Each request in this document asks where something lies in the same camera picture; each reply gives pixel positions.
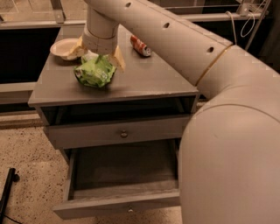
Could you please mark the round brass drawer knob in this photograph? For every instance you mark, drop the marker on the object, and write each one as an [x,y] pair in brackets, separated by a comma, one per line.
[123,134]

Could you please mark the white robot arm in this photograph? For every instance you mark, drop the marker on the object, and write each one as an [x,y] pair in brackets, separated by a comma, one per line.
[229,157]

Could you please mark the grey metal tripod pole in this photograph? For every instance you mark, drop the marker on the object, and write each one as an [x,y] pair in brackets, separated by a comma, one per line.
[260,19]

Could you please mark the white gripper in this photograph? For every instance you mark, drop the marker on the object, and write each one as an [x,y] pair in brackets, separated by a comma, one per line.
[98,45]

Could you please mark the white round bowl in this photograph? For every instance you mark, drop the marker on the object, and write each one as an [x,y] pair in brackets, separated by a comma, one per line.
[62,49]

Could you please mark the red soda can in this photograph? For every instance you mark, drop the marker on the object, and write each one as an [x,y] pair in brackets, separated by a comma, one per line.
[140,46]

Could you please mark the black floor stand leg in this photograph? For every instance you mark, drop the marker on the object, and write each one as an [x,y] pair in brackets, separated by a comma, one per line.
[11,178]

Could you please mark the closed grey upper drawer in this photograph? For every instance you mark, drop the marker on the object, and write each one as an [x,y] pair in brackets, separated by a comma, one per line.
[82,135]

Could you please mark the open grey lower drawer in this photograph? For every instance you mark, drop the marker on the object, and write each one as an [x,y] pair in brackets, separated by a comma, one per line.
[120,178]

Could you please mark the green rice chip bag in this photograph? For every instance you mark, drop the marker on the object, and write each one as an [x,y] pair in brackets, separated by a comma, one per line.
[94,71]

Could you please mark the grey wooden drawer cabinet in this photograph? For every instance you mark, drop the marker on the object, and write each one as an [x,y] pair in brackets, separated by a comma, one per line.
[147,88]

